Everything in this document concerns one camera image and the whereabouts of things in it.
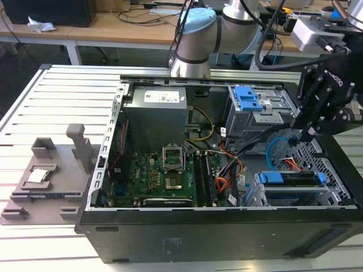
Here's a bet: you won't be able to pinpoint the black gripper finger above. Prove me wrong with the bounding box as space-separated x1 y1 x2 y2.
290 64 334 130
299 106 354 143

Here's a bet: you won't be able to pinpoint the red orange disk power wire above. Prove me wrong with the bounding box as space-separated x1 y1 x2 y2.
278 156 314 174

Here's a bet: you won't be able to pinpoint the blue disk data wire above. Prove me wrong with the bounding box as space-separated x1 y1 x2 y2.
267 135 298 173

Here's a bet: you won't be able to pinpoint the hard disk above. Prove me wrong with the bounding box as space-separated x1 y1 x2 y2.
259 170 327 189

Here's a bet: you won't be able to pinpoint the empty blue disk carrier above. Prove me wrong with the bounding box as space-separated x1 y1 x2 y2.
235 85 263 112

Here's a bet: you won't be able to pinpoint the metal disk bay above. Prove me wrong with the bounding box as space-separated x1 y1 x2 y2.
249 169 345 207

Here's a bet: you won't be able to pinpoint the black RAM slot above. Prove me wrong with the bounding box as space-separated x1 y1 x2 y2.
193 152 207 207
204 152 220 207

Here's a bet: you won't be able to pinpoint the metal drive cage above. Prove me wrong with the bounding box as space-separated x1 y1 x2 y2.
223 84 302 140

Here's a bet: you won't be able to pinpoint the small black device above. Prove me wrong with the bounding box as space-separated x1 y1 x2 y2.
283 15 296 32

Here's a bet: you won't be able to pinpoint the grey power supply unit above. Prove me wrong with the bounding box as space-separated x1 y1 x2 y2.
124 86 189 146

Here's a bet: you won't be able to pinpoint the CPU socket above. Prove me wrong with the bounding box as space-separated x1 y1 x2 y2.
164 176 183 190

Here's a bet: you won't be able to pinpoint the black open PC case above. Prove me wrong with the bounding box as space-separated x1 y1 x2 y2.
74 74 363 264

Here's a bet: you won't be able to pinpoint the black graphics card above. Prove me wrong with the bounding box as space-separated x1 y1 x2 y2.
142 197 194 208

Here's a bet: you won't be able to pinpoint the green motherboard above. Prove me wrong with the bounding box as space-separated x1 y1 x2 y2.
129 151 227 207

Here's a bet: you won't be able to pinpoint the grey parts rack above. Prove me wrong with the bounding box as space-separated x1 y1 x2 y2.
0 123 102 227

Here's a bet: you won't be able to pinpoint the black box on desk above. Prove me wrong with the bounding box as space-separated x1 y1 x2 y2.
2 0 96 28

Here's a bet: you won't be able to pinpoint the crumpled white paper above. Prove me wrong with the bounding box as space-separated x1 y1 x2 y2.
27 15 57 32

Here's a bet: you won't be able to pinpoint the silver CPU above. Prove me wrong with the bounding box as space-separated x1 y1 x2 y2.
27 168 51 184

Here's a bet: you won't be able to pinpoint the hanging blue cable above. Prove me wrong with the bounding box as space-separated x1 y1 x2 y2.
270 35 284 66

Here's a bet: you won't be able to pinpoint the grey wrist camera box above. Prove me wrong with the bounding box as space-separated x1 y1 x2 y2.
291 15 347 53

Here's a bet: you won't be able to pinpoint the black camera cable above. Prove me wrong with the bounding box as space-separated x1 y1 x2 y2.
254 0 350 72

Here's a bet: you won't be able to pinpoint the black cable bundle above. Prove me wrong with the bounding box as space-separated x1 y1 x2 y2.
226 121 296 172

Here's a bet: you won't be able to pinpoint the yellow black power cable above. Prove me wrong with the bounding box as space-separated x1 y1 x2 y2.
186 105 216 142

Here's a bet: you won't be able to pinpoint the orange red wire bundle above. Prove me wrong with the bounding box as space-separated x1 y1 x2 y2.
215 152 245 197

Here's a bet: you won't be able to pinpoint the metal socket cover frame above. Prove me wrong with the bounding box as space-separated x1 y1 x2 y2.
162 145 185 174

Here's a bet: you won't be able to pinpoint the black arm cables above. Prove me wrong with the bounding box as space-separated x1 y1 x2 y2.
169 0 193 62

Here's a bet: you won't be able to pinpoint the black desk cables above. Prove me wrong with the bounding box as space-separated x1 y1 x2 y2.
117 7 183 27

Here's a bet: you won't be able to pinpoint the thin red wire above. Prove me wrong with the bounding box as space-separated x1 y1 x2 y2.
111 121 129 172

